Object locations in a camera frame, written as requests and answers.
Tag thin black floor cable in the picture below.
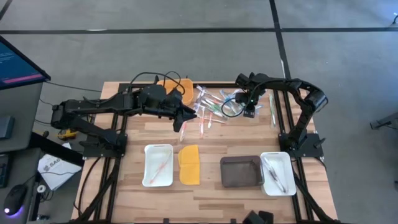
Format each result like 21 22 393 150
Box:
44 80 103 94

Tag black left camera cable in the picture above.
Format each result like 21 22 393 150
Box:
128 70 187 98

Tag green toothbrush in clear bag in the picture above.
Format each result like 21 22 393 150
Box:
268 93 278 129
201 98 230 118
214 105 234 121

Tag black camera cable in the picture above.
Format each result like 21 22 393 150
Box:
128 70 187 98
221 95 249 119

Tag monitor with blue screen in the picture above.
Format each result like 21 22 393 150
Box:
0 35 52 91

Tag black aluminium frame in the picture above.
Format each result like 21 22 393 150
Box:
70 72 340 224

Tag orange plastic bin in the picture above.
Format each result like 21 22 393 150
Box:
157 78 195 106

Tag yellow folded cloth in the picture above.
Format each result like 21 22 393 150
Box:
177 144 201 186

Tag black blocky object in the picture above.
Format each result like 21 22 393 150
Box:
242 210 275 224

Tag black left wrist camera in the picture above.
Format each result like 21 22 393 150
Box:
167 89 183 105

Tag dark grey computer desk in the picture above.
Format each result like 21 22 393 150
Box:
0 82 85 224

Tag yellow hand tool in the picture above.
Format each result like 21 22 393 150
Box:
57 128 81 141

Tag grey translucent plastic bin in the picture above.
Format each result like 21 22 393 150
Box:
220 155 265 189

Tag crumpled clear plastic bags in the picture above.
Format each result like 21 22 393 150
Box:
203 116 229 125
219 86 231 106

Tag white plastic bin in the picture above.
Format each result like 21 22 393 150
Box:
142 143 174 188
260 152 297 198

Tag white paper booklet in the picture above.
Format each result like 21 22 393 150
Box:
37 142 83 192

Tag black computer keyboard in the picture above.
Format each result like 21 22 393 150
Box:
0 153 12 189

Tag black right camera cable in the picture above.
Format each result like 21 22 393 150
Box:
221 95 249 119

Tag blue toothbrush in clear bag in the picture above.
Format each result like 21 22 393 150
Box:
226 88 239 102

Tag thick black cable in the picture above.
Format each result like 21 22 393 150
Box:
72 156 103 218

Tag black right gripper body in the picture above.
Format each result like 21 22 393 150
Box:
238 98 262 111

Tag black stand foot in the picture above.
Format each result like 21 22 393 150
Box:
369 111 398 131

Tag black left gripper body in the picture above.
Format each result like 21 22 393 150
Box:
156 101 188 134

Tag black computer mouse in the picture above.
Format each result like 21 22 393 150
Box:
3 184 29 217

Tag dark blue box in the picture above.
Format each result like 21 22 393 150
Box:
0 115 16 140

